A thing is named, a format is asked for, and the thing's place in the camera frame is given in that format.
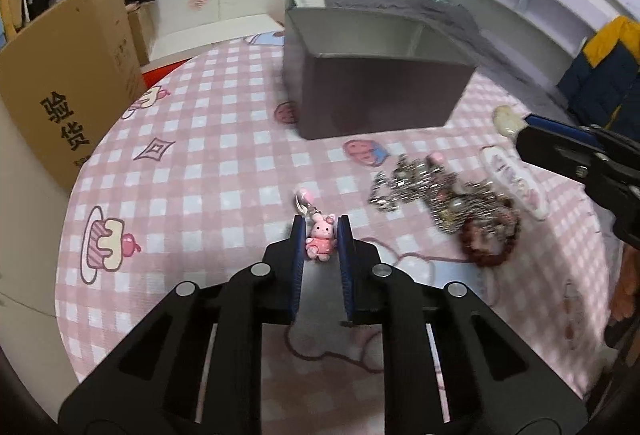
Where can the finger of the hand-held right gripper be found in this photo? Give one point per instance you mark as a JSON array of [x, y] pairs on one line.
[[550, 152], [560, 125]]

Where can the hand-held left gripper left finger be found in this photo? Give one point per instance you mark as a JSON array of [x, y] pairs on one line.
[[298, 260]]

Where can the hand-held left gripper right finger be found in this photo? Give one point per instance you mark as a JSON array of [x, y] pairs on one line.
[[345, 265]]

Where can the pink bunny charm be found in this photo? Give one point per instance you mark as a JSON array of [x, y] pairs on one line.
[[320, 237]]

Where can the cream hair clip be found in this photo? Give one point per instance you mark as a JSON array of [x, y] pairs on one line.
[[505, 120]]

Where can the grey metal tin box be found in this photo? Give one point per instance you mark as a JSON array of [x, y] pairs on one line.
[[380, 95]]

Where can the person's right hand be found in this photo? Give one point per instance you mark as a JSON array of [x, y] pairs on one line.
[[627, 290]]

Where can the white pink hair clip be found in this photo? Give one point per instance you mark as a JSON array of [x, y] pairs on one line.
[[520, 185]]

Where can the navy yellow jacket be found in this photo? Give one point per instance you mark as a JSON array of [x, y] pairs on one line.
[[600, 75]]

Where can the grey pillow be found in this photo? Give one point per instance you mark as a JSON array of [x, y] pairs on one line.
[[400, 0]]

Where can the red stool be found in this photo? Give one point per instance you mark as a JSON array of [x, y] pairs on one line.
[[157, 76]]

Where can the white board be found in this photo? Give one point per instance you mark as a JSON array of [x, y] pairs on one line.
[[215, 32]]

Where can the large cardboard box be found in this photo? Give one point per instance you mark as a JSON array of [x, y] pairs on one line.
[[65, 80]]

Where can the pale pink wall sticker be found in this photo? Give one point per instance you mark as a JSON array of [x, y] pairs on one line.
[[200, 1]]

